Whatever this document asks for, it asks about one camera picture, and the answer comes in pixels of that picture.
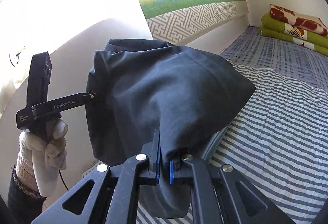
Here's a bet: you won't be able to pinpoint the person's left forearm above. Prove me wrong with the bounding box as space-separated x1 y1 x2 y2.
8 157 48 224

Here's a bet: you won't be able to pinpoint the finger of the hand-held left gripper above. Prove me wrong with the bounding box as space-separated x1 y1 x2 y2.
82 89 103 105

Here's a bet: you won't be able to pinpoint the dark grey pants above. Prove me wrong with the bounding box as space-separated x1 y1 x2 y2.
85 39 257 219

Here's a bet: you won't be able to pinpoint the black cable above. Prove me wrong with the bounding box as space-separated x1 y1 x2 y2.
58 169 69 191

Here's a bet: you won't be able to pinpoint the light blue folded jeans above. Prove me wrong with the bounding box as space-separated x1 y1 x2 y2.
202 122 231 163

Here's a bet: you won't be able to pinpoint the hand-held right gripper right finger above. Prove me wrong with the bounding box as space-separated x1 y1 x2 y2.
169 154 298 224

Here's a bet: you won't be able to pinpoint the blue checked bed sheet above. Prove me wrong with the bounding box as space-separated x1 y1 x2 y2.
220 25 328 91

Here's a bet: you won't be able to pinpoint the red patterned folded blanket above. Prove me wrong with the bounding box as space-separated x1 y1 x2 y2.
269 4 328 36

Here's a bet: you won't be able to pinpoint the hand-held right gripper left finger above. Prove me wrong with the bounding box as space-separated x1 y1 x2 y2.
31 129 162 224

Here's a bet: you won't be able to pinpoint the striped quilt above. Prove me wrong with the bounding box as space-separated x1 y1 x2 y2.
82 63 328 224

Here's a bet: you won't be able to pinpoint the person's left hand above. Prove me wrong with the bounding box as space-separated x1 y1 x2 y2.
17 119 68 171

